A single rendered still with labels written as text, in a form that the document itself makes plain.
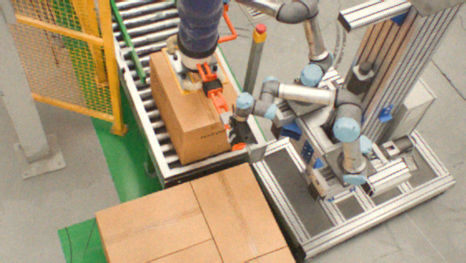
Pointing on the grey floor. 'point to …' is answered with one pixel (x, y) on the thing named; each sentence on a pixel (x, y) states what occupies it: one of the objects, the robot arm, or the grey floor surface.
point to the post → (254, 62)
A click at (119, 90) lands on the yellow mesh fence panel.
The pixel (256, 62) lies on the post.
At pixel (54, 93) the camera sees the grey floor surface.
